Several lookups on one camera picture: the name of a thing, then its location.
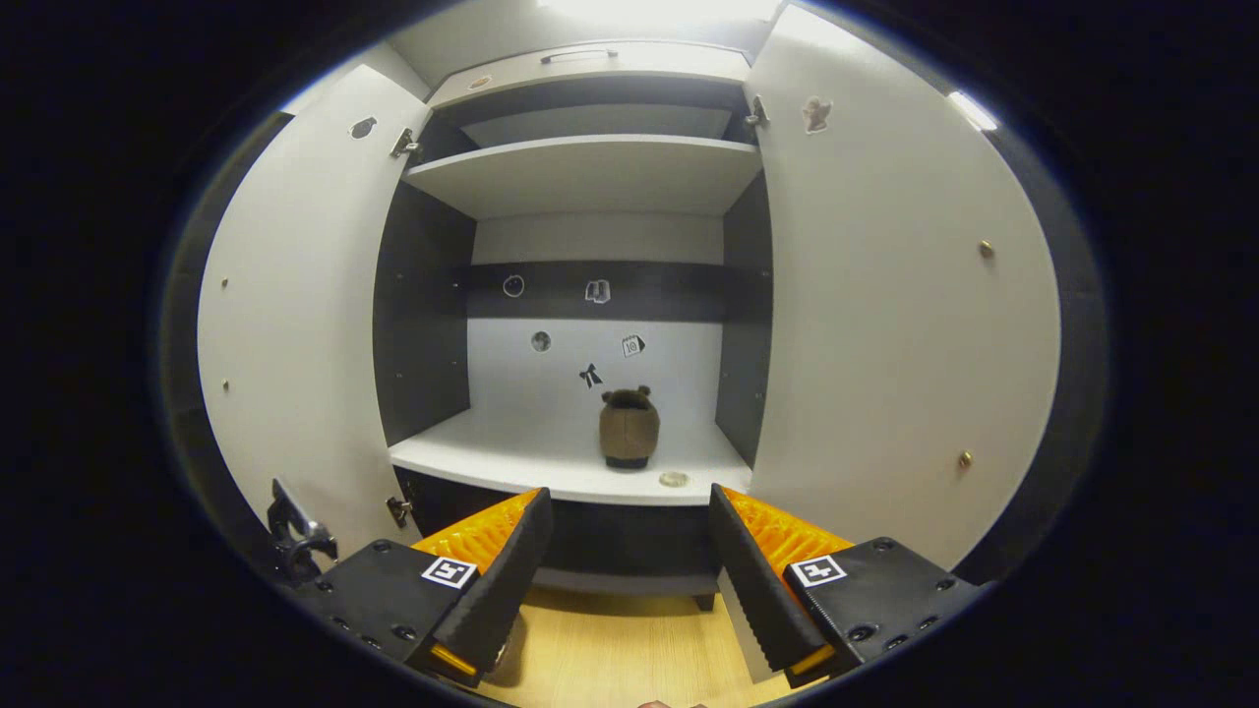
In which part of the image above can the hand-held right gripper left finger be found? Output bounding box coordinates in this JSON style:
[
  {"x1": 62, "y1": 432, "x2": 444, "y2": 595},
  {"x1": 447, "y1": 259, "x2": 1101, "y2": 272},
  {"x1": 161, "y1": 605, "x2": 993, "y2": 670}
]
[{"x1": 293, "y1": 487, "x2": 554, "y2": 687}]

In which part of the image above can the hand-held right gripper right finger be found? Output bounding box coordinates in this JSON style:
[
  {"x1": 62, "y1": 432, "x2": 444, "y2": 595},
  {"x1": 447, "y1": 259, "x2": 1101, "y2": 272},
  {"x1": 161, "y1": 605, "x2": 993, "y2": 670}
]
[{"x1": 708, "y1": 484, "x2": 985, "y2": 689}]

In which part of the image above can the brown fuzzy shoe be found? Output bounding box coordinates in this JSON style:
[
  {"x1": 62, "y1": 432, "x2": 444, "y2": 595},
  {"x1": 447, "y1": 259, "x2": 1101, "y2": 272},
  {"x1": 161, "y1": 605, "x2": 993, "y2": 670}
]
[{"x1": 599, "y1": 385, "x2": 661, "y2": 470}]

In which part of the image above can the white shoe cabinet door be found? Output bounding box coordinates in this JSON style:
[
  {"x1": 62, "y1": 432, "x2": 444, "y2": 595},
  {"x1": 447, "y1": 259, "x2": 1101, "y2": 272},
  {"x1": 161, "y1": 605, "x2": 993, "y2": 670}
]
[
  {"x1": 718, "y1": 5, "x2": 1061, "y2": 684},
  {"x1": 197, "y1": 64, "x2": 434, "y2": 583}
]

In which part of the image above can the white and grey shoe cabinet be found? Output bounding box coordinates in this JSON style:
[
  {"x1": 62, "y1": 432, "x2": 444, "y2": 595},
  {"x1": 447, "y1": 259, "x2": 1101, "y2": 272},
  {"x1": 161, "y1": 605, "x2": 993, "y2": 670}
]
[{"x1": 372, "y1": 39, "x2": 775, "y2": 613}]

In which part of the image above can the ceiling light strip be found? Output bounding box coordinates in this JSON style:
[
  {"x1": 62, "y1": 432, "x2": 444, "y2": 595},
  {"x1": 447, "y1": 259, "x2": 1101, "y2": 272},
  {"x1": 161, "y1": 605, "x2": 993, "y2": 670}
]
[{"x1": 947, "y1": 90, "x2": 999, "y2": 132}]

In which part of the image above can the large ceiling light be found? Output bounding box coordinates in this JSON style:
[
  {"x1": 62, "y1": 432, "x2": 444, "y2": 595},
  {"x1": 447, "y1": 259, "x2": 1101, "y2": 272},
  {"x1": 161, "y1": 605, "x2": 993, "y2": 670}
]
[{"x1": 536, "y1": 0, "x2": 783, "y2": 26}]

